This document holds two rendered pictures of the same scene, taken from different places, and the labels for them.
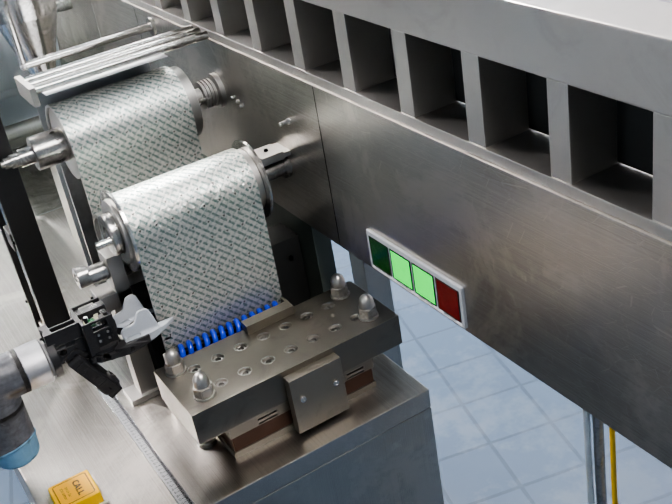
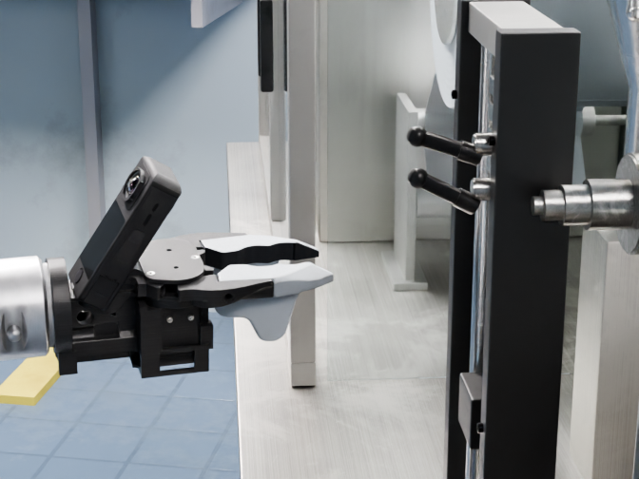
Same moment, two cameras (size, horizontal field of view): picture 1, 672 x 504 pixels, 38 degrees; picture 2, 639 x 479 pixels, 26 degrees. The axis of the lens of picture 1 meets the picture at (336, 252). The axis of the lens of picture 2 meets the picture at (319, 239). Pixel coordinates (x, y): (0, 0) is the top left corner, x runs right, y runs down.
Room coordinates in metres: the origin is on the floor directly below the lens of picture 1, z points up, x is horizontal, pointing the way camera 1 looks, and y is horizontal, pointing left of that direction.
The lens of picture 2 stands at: (0.84, 0.37, 1.58)
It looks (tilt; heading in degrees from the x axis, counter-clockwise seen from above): 18 degrees down; 22
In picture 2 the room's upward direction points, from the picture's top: straight up
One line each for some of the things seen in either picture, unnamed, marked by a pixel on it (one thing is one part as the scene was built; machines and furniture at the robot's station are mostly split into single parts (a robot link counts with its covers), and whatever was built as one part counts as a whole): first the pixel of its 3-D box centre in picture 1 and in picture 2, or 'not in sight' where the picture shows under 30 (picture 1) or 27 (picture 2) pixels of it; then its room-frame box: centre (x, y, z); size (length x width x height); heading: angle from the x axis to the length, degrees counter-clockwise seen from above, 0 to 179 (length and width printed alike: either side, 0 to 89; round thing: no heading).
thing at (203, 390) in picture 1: (201, 384); not in sight; (1.28, 0.25, 1.05); 0.04 x 0.04 x 0.04
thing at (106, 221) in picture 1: (112, 233); not in sight; (1.48, 0.36, 1.25); 0.07 x 0.02 x 0.07; 27
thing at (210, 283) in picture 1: (215, 285); not in sight; (1.48, 0.22, 1.11); 0.23 x 0.01 x 0.18; 117
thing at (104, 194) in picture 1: (119, 230); not in sight; (1.48, 0.35, 1.25); 0.15 x 0.01 x 0.15; 27
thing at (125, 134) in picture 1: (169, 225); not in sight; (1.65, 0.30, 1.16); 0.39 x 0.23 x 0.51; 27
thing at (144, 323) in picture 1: (146, 322); not in sight; (1.39, 0.33, 1.12); 0.09 x 0.03 x 0.06; 108
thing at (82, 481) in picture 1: (75, 494); not in sight; (1.23, 0.49, 0.91); 0.07 x 0.07 x 0.02; 27
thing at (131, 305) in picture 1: (134, 309); not in sight; (1.44, 0.36, 1.12); 0.09 x 0.03 x 0.06; 126
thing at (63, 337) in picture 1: (81, 339); not in sight; (1.37, 0.44, 1.12); 0.12 x 0.08 x 0.09; 117
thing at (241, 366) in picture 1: (280, 356); not in sight; (1.39, 0.13, 1.00); 0.40 x 0.16 x 0.06; 117
